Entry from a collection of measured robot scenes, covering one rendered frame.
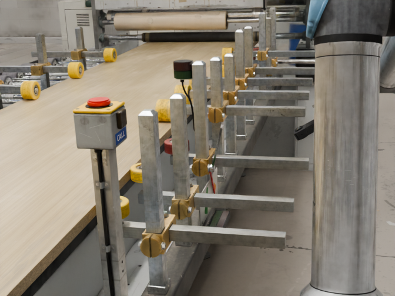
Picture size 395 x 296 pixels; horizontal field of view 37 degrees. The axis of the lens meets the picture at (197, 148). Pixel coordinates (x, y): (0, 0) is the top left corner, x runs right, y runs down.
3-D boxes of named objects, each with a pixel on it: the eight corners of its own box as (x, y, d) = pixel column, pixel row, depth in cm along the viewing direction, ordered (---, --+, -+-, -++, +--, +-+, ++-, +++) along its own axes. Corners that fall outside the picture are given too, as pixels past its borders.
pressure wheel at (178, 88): (189, 80, 235) (186, 94, 230) (193, 95, 241) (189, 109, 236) (175, 80, 236) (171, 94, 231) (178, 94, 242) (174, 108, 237)
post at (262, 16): (266, 100, 329) (265, 11, 314) (265, 101, 326) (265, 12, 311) (260, 100, 330) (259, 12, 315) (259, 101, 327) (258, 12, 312)
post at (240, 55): (245, 139, 260) (244, 29, 245) (244, 142, 256) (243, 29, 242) (238, 139, 260) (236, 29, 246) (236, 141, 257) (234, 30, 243)
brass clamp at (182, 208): (201, 201, 171) (200, 184, 169) (190, 221, 158) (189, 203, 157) (180, 199, 172) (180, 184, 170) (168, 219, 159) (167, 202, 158)
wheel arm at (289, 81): (312, 84, 250) (312, 76, 249) (311, 86, 246) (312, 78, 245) (197, 83, 261) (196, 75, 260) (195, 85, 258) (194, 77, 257)
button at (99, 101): (114, 106, 104) (113, 96, 104) (106, 111, 101) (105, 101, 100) (93, 106, 105) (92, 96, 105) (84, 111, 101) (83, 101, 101)
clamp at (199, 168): (216, 162, 193) (216, 148, 191) (207, 177, 180) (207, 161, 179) (199, 161, 194) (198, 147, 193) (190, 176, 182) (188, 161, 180)
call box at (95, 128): (128, 142, 107) (124, 100, 105) (114, 154, 101) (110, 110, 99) (92, 141, 109) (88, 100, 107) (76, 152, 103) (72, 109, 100)
